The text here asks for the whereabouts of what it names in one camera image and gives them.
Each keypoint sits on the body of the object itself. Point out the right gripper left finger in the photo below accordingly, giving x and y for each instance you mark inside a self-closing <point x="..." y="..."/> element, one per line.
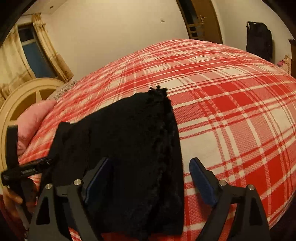
<point x="58" y="207"/>

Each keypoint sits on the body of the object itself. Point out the black pants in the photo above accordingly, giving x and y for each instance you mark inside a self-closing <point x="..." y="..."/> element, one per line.
<point x="140" y="190"/>

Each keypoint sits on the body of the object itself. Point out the person left hand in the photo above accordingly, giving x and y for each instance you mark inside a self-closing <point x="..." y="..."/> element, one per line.
<point x="12" y="200"/>

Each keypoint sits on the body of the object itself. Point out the pink folded blanket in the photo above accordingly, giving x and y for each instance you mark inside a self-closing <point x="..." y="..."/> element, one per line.
<point x="29" y="121"/>

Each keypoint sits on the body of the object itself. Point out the cream wooden headboard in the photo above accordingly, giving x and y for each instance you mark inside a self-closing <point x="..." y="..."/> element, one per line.
<point x="19" y="100"/>

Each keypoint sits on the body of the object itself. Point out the red plaid bed sheet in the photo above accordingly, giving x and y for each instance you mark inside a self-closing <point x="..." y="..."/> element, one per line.
<point x="235" y="112"/>

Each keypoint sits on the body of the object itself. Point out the grey striped pillow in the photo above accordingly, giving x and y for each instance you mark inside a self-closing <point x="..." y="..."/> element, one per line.
<point x="60" y="91"/>

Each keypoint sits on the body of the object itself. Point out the beige patterned curtain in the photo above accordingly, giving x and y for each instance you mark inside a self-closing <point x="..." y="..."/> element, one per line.
<point x="15" y="69"/>

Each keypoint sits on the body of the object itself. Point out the blue window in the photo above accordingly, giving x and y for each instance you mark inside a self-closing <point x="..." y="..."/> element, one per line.
<point x="36" y="57"/>

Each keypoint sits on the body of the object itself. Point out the black hanging garment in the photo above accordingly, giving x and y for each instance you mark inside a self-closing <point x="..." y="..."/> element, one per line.
<point x="259" y="40"/>

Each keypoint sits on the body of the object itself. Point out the brown wooden door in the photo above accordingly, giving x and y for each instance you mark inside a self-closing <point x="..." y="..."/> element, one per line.
<point x="200" y="20"/>

